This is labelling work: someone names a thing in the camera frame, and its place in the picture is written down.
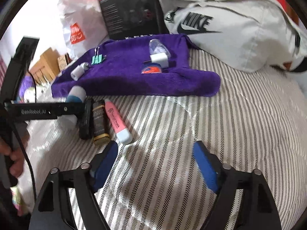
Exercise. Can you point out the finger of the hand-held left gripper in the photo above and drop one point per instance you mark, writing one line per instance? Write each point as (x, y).
(72, 110)

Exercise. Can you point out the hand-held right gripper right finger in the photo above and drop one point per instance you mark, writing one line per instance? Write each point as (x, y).
(206, 167)

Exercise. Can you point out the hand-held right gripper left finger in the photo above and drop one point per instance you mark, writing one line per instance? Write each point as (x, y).
(105, 165)

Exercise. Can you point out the blue and white container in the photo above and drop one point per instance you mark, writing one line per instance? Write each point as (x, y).
(75, 93)

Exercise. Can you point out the small white bottle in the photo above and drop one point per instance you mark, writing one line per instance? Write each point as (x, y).
(78, 71)

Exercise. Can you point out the pink tube white cap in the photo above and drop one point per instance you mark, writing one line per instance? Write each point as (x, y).
(116, 119)

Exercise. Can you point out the green binder clip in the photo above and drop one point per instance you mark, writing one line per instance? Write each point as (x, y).
(102, 57)
(94, 58)

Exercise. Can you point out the round orange tin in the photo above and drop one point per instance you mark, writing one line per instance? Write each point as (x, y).
(151, 69)

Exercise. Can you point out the white charger plug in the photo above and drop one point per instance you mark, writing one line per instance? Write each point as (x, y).
(158, 60)

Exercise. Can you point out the clear pill bottle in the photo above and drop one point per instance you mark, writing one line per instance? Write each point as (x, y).
(158, 46)

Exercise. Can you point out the person's left hand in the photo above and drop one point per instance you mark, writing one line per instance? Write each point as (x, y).
(15, 159)

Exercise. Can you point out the black and gold tube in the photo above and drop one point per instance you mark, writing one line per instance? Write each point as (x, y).
(100, 122)

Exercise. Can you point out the wooden headboard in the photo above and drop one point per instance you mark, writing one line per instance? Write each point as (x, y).
(45, 62)

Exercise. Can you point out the striped quilt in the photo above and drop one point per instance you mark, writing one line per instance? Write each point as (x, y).
(168, 124)

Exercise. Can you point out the purple towel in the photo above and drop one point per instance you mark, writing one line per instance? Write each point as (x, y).
(124, 81)

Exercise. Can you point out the white plastic shopping bag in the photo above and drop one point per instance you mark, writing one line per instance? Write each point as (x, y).
(79, 16)

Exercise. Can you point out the black headset box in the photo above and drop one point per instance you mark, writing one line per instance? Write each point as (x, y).
(124, 12)

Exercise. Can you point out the grey sling bag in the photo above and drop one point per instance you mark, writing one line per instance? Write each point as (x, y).
(239, 28)

